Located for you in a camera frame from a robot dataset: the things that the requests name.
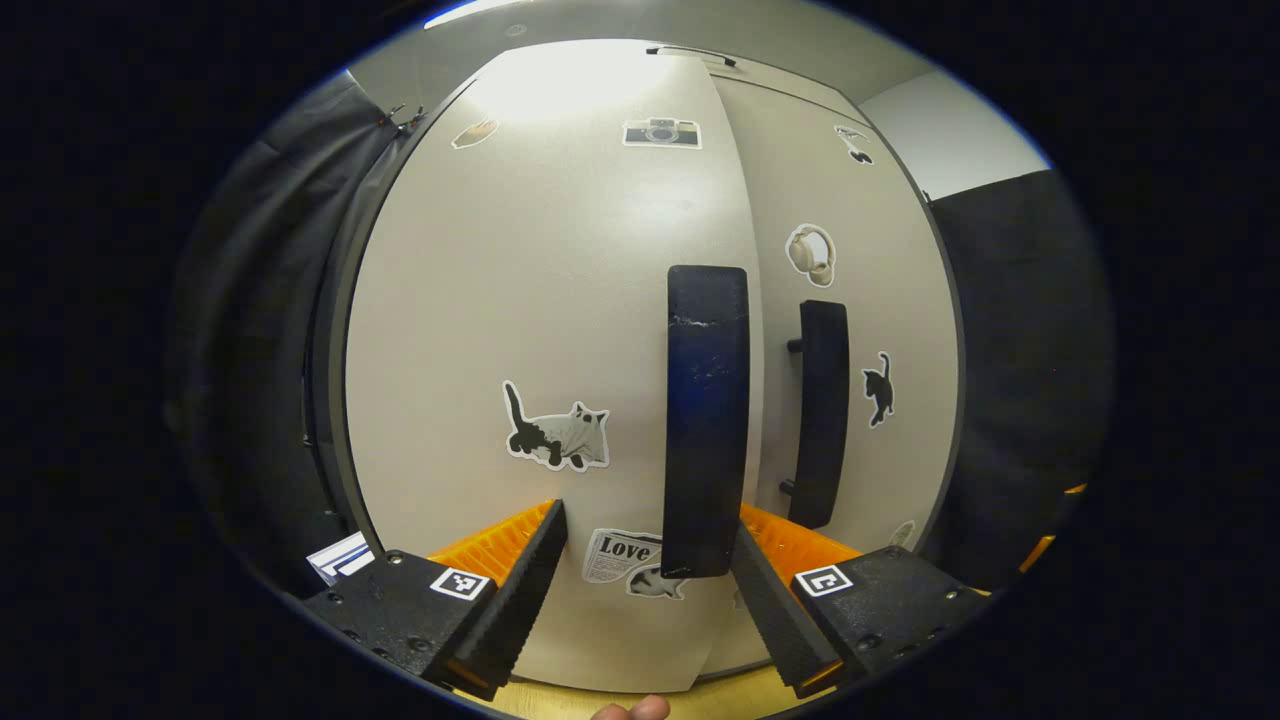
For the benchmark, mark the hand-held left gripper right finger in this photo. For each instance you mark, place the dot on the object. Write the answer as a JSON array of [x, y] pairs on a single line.
[[780, 620]]

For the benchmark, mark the black backdrop cloth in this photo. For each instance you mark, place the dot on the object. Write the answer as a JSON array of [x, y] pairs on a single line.
[[260, 350], [1020, 380]]

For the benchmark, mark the white cabinet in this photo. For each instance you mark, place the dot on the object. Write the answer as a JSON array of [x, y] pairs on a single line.
[[328, 400]]

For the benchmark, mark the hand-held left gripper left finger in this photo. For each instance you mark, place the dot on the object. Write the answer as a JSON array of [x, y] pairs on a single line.
[[520, 600]]

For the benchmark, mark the white door black cat sticker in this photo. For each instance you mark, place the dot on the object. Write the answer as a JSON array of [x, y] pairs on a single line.
[[780, 180]]

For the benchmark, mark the white box with dark stripes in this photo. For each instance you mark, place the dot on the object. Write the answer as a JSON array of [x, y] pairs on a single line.
[[340, 560]]

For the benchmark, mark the white door with camera sticker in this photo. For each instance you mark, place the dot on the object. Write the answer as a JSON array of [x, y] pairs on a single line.
[[520, 280]]

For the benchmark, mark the white cabinet drawer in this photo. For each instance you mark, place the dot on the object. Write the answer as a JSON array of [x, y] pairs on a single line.
[[690, 57]]

